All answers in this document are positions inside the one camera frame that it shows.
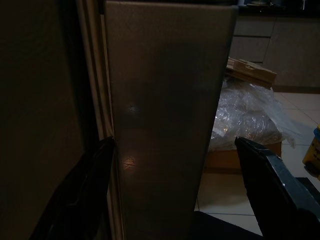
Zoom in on grey fridge body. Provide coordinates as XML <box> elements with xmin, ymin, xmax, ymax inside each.
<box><xmin>0</xmin><ymin>0</ymin><xmax>106</xmax><ymax>240</ymax></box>

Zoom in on grey fridge door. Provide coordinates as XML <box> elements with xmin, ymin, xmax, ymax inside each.
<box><xmin>101</xmin><ymin>0</ymin><xmax>240</xmax><ymax>240</ymax></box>

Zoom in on grey kitchen cabinets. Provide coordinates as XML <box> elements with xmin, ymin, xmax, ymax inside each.
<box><xmin>227</xmin><ymin>4</ymin><xmax>320</xmax><ymax>88</ymax></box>

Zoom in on black floor mat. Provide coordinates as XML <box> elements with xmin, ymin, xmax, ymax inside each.
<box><xmin>192</xmin><ymin>176</ymin><xmax>320</xmax><ymax>240</ymax></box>

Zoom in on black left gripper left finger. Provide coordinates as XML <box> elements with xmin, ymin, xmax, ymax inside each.
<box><xmin>28</xmin><ymin>136</ymin><xmax>116</xmax><ymax>240</ymax></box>

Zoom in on flat brown cardboard pieces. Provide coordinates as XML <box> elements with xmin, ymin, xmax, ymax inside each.
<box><xmin>224</xmin><ymin>56</ymin><xmax>278</xmax><ymax>89</ymax></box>

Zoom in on clear bubble wrap sheet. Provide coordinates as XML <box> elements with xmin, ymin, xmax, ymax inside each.
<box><xmin>209</xmin><ymin>79</ymin><xmax>302</xmax><ymax>154</ymax></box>

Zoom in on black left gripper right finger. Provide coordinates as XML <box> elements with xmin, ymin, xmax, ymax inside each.
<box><xmin>234</xmin><ymin>136</ymin><xmax>320</xmax><ymax>240</ymax></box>

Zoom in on yellow container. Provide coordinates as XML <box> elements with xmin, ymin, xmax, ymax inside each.
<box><xmin>301</xmin><ymin>122</ymin><xmax>320</xmax><ymax>166</ymax></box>

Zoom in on brown cardboard box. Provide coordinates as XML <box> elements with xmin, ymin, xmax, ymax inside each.
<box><xmin>202</xmin><ymin>138</ymin><xmax>284</xmax><ymax>174</ymax></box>

